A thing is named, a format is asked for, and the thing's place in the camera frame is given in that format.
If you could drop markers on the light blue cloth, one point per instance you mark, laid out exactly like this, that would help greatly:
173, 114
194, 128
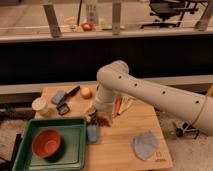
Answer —
145, 145

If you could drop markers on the black handled brush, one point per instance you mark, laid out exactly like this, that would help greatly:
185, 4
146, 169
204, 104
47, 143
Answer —
71, 93

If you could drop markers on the red apple on shelf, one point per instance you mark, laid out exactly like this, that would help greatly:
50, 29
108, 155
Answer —
87, 26

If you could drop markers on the white lidded cup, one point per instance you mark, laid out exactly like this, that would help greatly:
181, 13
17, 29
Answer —
40, 105

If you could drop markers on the orange bowl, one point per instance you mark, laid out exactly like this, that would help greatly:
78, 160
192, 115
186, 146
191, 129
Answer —
46, 143

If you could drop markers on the wooden table board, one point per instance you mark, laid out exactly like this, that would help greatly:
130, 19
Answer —
113, 151

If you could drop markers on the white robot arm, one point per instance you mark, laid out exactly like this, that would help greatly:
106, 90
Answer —
196, 109

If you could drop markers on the blue plastic cup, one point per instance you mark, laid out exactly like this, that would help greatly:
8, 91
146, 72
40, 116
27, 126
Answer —
93, 133

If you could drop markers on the green plastic tray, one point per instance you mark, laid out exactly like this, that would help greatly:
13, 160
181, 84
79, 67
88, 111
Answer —
69, 157

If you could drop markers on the blue sponge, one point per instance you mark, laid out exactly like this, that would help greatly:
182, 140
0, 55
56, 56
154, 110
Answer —
57, 98

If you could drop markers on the orange fruit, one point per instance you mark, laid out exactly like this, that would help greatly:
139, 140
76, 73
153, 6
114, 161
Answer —
86, 93

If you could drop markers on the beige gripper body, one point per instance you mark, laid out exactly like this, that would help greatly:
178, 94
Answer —
94, 113

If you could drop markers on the black office chair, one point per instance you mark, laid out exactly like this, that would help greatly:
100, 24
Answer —
171, 12

